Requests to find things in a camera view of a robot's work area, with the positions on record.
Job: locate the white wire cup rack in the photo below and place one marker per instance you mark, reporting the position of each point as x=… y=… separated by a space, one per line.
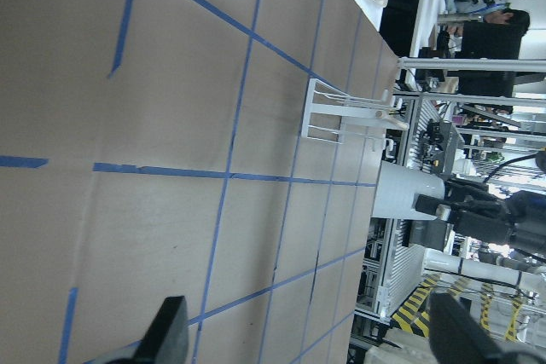
x=330 y=115

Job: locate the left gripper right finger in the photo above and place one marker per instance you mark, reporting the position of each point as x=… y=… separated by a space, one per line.
x=455 y=337

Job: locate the person in black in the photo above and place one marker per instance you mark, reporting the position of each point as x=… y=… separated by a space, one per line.
x=491 y=41

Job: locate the translucent white plastic cup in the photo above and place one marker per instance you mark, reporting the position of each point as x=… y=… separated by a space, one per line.
x=398 y=188

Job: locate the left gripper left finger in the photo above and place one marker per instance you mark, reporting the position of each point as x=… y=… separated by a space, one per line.
x=165 y=341

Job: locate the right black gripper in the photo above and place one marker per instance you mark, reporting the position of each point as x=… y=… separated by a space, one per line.
x=472 y=211

